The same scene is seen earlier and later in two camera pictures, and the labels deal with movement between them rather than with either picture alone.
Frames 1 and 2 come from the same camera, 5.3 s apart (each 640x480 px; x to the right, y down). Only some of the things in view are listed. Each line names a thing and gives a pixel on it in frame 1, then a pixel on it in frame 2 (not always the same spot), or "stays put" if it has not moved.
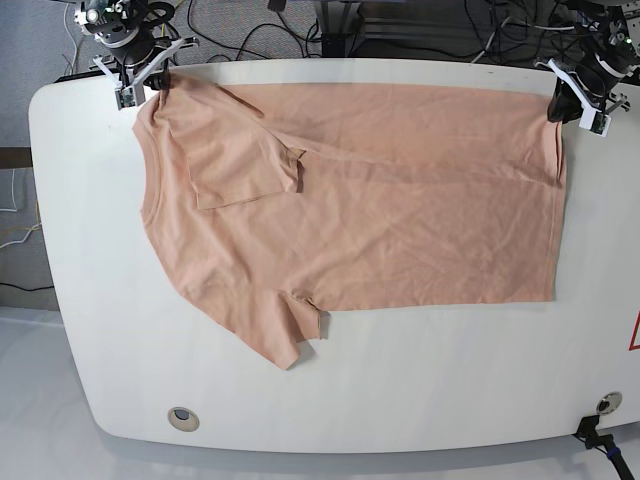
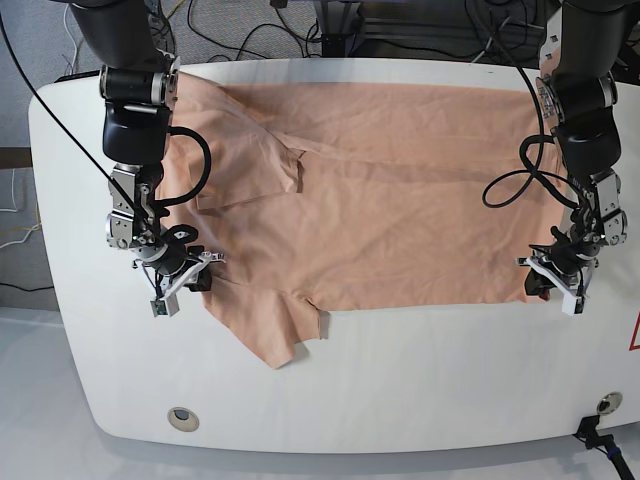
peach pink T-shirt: x=280 y=202 stays put
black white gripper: x=591 y=82 to x=568 y=264
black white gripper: x=128 y=66 to x=179 y=267
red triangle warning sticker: x=631 y=345 stays put
